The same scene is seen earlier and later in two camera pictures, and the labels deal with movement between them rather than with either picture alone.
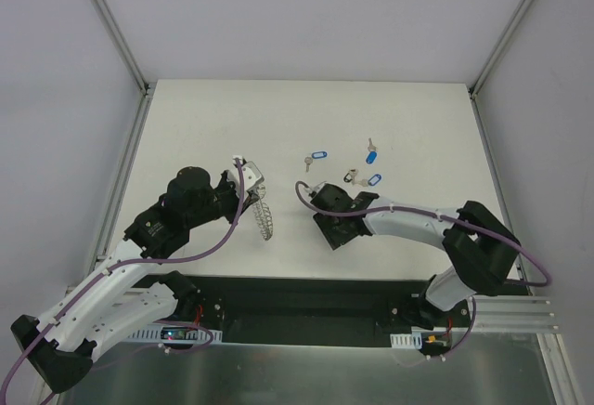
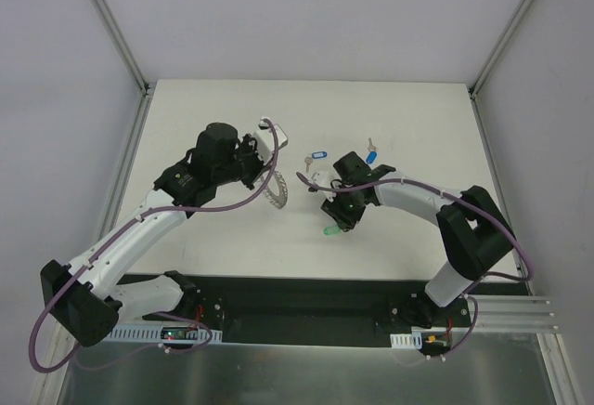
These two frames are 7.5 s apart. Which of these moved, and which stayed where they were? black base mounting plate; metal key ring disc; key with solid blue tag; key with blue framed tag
Moved: metal key ring disc
Stayed: key with blue framed tag; key with solid blue tag; black base mounting plate
